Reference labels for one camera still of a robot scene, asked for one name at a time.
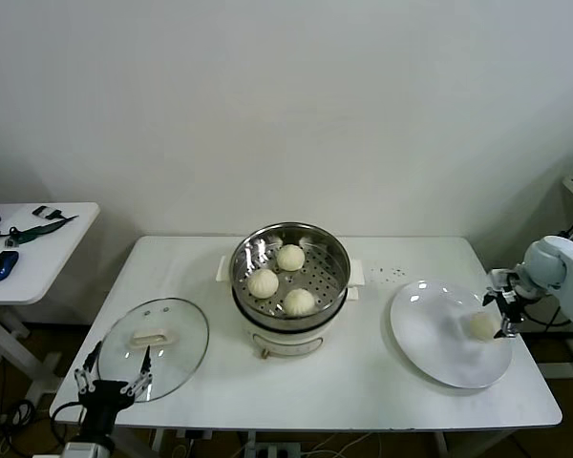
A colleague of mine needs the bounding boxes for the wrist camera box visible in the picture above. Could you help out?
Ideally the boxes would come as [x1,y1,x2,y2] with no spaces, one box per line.
[486,268,520,292]
[32,442,95,458]

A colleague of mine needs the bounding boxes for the coiled black floor cable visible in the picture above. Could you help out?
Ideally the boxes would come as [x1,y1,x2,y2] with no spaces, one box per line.
[0,398,38,433]

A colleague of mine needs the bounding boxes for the white furniture foot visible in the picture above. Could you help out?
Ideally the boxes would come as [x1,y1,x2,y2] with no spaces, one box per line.
[537,341,573,381]

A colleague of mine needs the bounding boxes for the perforated steel steamer basket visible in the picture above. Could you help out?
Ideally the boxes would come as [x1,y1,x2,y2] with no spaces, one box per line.
[230,220,352,322]

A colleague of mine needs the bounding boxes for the large white plate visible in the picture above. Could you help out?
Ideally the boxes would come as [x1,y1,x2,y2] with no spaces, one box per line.
[389,280,514,390]

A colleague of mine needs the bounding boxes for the blue computer mouse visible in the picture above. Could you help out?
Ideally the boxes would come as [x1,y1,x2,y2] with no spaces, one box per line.
[0,249,21,282]

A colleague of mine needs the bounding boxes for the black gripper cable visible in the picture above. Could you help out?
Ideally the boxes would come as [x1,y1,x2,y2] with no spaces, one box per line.
[524,298,573,330]
[51,402,85,430]

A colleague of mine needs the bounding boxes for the white steamed baozi bun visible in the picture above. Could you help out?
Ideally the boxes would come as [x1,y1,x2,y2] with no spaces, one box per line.
[284,288,316,318]
[276,243,307,272]
[246,268,280,300]
[467,312,500,343]

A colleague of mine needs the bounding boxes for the grey power strip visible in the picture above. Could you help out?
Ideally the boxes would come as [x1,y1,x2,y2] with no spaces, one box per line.
[245,441,302,458]

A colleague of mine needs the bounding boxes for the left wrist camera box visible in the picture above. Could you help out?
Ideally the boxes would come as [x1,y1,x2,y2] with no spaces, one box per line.
[32,442,95,458]

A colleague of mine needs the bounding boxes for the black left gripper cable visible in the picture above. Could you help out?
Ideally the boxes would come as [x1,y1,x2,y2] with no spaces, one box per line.
[51,402,85,430]

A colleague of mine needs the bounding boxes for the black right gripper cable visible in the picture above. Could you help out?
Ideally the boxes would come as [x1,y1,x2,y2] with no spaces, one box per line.
[524,298,573,330]

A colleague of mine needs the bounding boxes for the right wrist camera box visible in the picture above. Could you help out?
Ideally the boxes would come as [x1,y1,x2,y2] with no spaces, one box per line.
[486,268,520,292]

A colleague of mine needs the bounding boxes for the white table underframe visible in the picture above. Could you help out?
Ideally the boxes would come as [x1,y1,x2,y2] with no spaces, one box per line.
[147,427,453,458]

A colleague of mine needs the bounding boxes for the glass lid with cream handle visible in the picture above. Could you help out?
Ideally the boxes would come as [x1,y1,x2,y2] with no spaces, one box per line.
[96,297,211,404]

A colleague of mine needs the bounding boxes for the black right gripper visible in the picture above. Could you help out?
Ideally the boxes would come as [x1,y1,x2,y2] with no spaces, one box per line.
[481,285,531,341]

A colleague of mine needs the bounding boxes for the small white side table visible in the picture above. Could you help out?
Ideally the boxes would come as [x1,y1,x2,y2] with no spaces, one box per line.
[0,201,101,406]

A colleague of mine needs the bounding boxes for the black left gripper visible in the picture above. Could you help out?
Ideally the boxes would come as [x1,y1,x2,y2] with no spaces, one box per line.
[73,340,154,443]

